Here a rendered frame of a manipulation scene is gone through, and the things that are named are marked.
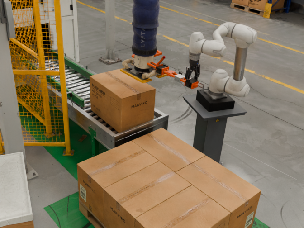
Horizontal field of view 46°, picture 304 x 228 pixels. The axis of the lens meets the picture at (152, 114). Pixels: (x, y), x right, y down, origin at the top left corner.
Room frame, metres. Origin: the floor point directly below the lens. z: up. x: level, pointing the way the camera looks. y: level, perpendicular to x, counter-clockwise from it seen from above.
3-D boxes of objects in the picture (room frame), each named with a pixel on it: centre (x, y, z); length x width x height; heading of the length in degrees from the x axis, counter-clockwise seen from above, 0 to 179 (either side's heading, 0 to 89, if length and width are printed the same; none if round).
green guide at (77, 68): (4.37, 0.93, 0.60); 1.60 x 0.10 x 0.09; 43
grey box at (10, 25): (3.00, 1.26, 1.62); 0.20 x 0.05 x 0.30; 43
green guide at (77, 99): (4.01, 1.32, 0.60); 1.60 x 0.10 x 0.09; 43
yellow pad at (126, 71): (3.05, 0.17, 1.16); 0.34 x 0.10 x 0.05; 43
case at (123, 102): (3.31, 0.32, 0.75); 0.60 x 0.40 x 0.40; 39
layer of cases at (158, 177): (2.37, -0.15, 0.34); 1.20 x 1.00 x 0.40; 43
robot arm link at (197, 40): (2.68, -0.32, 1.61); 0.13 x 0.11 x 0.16; 57
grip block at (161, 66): (2.93, -0.07, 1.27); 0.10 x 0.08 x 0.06; 133
